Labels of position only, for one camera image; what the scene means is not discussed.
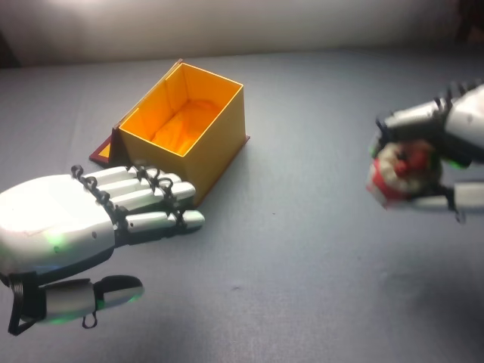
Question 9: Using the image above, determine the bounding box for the red and beige plush toy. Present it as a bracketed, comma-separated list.
[365, 140, 443, 209]

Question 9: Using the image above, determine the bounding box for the red lidded yellow box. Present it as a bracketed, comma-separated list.
[88, 58, 252, 208]

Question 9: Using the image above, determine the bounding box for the grey table cloth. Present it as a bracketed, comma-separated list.
[0, 47, 484, 363]

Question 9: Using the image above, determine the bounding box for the white backdrop board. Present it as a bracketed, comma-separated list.
[0, 0, 484, 69]

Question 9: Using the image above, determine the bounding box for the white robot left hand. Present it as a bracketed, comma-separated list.
[0, 164, 207, 337]

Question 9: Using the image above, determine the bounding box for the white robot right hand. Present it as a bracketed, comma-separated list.
[368, 78, 484, 224]

